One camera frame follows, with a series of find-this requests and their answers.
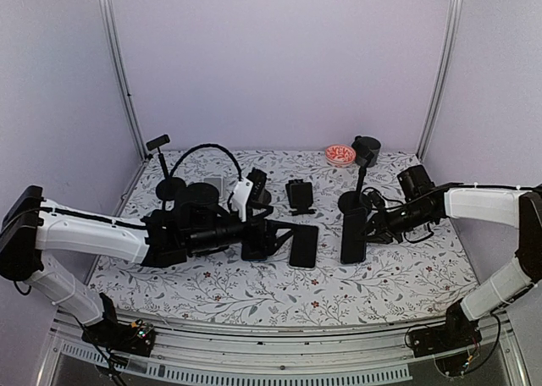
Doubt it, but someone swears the floral patterned table mat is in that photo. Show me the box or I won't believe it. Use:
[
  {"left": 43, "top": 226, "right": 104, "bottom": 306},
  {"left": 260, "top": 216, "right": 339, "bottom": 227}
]
[{"left": 90, "top": 149, "right": 478, "bottom": 327}]

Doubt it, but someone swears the white flat phone stand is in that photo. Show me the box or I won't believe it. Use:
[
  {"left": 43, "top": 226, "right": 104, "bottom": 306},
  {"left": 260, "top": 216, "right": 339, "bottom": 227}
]
[{"left": 203, "top": 176, "right": 224, "bottom": 196}]

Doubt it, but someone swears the dark grey cup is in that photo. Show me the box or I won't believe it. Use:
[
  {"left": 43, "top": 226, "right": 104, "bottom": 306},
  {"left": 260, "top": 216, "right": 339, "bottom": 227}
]
[{"left": 351, "top": 135, "right": 381, "bottom": 168}]

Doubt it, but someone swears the aluminium front rail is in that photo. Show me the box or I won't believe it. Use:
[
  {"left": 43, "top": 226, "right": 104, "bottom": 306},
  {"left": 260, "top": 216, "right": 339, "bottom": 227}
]
[{"left": 36, "top": 312, "right": 531, "bottom": 385}]

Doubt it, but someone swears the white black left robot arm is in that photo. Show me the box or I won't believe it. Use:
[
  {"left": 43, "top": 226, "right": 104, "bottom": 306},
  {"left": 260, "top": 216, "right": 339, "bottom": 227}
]
[{"left": 1, "top": 169, "right": 301, "bottom": 356}]

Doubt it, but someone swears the black tall phone stand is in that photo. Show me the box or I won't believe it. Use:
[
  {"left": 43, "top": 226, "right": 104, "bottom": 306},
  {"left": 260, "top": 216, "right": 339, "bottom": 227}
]
[{"left": 338, "top": 166, "right": 370, "bottom": 215}]

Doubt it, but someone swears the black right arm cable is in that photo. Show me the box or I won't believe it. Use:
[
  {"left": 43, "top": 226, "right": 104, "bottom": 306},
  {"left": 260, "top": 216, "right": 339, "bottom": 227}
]
[{"left": 372, "top": 190, "right": 445, "bottom": 244}]

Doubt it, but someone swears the left aluminium frame post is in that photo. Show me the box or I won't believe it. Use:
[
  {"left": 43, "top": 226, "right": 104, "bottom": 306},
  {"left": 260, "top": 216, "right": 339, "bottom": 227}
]
[{"left": 98, "top": 0, "right": 148, "bottom": 161}]

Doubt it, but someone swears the right aluminium frame post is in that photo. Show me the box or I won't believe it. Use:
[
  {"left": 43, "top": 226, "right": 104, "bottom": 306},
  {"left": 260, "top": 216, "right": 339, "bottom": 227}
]
[{"left": 416, "top": 0, "right": 463, "bottom": 162}]

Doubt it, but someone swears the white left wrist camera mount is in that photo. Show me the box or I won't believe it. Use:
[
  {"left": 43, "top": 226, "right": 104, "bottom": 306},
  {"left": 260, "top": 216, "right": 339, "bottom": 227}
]
[{"left": 230, "top": 178, "right": 253, "bottom": 223}]

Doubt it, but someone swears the black round-base phone stand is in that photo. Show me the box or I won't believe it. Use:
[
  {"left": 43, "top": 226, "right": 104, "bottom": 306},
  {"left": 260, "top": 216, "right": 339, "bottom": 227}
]
[{"left": 146, "top": 134, "right": 186, "bottom": 201}]

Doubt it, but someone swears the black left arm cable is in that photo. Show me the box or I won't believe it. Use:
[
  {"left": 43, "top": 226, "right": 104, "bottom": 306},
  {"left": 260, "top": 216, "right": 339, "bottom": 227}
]
[{"left": 167, "top": 143, "right": 243, "bottom": 192}]

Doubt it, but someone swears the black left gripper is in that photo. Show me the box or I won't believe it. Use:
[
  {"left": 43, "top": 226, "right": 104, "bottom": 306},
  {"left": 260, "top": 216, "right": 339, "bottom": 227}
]
[{"left": 186, "top": 203, "right": 298, "bottom": 256}]

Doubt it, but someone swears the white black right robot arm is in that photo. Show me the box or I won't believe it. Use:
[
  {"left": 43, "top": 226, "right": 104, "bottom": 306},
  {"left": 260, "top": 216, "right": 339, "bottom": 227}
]
[{"left": 356, "top": 165, "right": 541, "bottom": 357}]

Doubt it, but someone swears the red white patterned bowl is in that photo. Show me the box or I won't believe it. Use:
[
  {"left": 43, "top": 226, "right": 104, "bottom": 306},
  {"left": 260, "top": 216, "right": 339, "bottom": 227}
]
[{"left": 324, "top": 144, "right": 356, "bottom": 166}]

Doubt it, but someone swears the aluminium frame post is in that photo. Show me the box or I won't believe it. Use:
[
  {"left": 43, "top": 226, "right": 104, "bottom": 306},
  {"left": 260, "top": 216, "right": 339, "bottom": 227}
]
[
  {"left": 98, "top": 0, "right": 148, "bottom": 161},
  {"left": 416, "top": 0, "right": 463, "bottom": 162}
]

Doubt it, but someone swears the black phone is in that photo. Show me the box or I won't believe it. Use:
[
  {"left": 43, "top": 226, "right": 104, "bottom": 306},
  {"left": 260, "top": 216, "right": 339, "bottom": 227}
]
[
  {"left": 241, "top": 243, "right": 268, "bottom": 262},
  {"left": 340, "top": 207, "right": 367, "bottom": 265},
  {"left": 289, "top": 225, "right": 318, "bottom": 269}
]

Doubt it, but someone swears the black right folding phone stand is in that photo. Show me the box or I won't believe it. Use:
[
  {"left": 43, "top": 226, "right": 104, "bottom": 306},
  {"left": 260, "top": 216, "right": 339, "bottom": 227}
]
[{"left": 285, "top": 179, "right": 316, "bottom": 216}]

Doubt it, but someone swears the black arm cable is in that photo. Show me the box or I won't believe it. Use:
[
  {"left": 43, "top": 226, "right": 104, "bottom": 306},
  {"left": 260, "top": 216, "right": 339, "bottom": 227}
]
[
  {"left": 372, "top": 190, "right": 445, "bottom": 244},
  {"left": 167, "top": 143, "right": 243, "bottom": 192}
]

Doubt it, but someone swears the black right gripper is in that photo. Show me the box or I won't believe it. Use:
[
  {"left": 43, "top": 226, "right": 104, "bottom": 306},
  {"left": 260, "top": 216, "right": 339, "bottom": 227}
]
[{"left": 357, "top": 201, "right": 434, "bottom": 244}]

